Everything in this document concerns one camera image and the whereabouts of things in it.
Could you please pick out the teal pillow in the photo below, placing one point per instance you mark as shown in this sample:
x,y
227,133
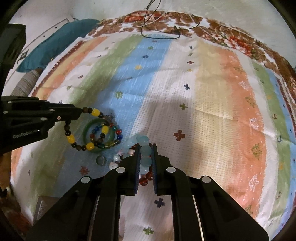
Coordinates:
x,y
54,45

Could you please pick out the grey striped bolster pillow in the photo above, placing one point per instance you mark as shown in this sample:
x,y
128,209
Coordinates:
x,y
27,83

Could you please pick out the silver metal tin box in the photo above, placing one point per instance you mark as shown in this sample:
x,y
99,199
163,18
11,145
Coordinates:
x,y
44,203

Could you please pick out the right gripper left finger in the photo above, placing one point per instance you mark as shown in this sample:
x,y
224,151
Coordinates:
x,y
90,209

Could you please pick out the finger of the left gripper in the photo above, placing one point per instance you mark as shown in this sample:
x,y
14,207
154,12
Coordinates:
x,y
63,112

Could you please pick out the green jade bangle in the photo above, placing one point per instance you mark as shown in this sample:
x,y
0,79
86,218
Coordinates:
x,y
92,133

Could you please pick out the striped colourful woven cloth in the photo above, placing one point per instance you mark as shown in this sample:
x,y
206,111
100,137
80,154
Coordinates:
x,y
211,110

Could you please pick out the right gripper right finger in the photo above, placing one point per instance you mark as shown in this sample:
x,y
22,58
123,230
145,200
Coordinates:
x,y
201,209

